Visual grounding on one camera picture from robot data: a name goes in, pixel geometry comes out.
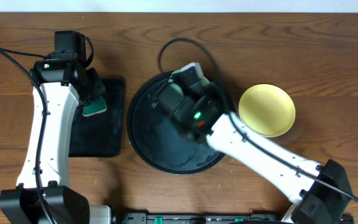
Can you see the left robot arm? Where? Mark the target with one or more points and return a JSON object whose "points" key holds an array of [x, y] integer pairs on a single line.
{"points": [[42, 193]]}

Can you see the green yellow sponge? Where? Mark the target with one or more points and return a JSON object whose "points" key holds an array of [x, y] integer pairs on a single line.
{"points": [[95, 106]]}

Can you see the black round tray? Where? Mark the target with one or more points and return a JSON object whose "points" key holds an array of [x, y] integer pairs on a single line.
{"points": [[156, 140]]}

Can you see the pale green plate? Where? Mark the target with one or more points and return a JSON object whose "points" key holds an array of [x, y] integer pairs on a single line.
{"points": [[192, 70]]}

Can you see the yellow plate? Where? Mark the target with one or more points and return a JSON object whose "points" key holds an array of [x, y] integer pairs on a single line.
{"points": [[267, 109]]}

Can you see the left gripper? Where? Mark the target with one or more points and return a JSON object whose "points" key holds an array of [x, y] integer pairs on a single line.
{"points": [[95, 88]]}

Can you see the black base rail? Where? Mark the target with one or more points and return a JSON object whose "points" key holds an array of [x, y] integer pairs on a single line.
{"points": [[143, 218]]}

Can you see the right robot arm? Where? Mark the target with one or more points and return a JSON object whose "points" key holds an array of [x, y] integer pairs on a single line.
{"points": [[315, 190]]}

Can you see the black rectangular tray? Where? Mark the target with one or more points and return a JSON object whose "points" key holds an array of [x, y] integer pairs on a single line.
{"points": [[100, 135]]}

